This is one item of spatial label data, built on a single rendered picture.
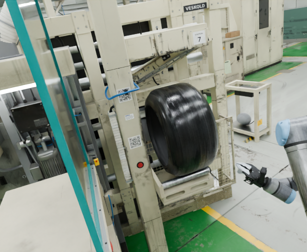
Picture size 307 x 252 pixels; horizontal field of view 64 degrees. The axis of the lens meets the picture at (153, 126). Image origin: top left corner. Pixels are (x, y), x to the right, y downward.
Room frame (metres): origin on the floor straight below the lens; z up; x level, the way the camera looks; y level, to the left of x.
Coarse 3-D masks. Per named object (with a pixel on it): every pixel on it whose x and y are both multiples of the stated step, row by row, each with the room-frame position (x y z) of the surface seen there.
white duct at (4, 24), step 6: (6, 6) 1.48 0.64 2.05; (0, 12) 1.49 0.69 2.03; (6, 12) 1.47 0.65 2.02; (0, 18) 1.47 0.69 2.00; (6, 18) 1.47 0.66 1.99; (0, 24) 1.46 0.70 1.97; (6, 24) 1.46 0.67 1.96; (12, 24) 1.47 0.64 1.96; (0, 30) 1.46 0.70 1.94; (6, 30) 1.46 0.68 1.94; (12, 30) 1.48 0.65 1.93; (0, 36) 1.45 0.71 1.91; (6, 36) 1.46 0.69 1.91; (12, 36) 1.48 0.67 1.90
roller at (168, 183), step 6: (204, 168) 1.35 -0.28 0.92; (186, 174) 1.32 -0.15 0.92; (192, 174) 1.32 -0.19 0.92; (198, 174) 1.32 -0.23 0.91; (204, 174) 1.34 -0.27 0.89; (168, 180) 1.29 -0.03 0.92; (174, 180) 1.29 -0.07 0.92; (180, 180) 1.29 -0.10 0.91; (186, 180) 1.30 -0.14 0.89; (168, 186) 1.27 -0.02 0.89
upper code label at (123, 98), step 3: (126, 87) 1.32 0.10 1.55; (129, 87) 1.32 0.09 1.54; (117, 90) 1.31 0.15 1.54; (120, 90) 1.31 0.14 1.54; (123, 90) 1.31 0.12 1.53; (117, 93) 1.30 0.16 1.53; (129, 93) 1.32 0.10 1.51; (120, 96) 1.31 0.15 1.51; (123, 96) 1.31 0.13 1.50; (126, 96) 1.32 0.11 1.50; (129, 96) 1.32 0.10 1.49; (120, 99) 1.31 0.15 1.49; (123, 99) 1.31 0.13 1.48; (126, 99) 1.31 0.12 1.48; (129, 99) 1.32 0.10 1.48; (120, 102) 1.31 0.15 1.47
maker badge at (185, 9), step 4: (192, 4) 2.05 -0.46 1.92; (196, 4) 2.06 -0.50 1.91; (200, 4) 2.07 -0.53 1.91; (204, 4) 2.08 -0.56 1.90; (184, 8) 2.03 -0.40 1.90; (188, 8) 2.04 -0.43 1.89; (192, 8) 2.05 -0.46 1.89; (196, 8) 2.06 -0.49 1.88; (200, 8) 2.07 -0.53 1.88; (204, 8) 2.08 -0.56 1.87
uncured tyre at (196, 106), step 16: (160, 96) 1.36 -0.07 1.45; (176, 96) 1.34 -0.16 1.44; (192, 96) 1.33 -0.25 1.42; (160, 112) 1.29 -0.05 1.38; (176, 112) 1.25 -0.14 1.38; (192, 112) 1.25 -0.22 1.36; (208, 112) 1.27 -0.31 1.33; (160, 128) 1.71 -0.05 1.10; (176, 128) 1.20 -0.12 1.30; (192, 128) 1.21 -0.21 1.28; (208, 128) 1.22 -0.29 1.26; (160, 144) 1.65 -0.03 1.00; (176, 144) 1.18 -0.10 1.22; (192, 144) 1.18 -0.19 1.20; (208, 144) 1.20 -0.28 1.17; (160, 160) 1.46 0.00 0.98; (176, 160) 1.19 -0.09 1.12; (192, 160) 1.19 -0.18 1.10; (208, 160) 1.24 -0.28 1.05
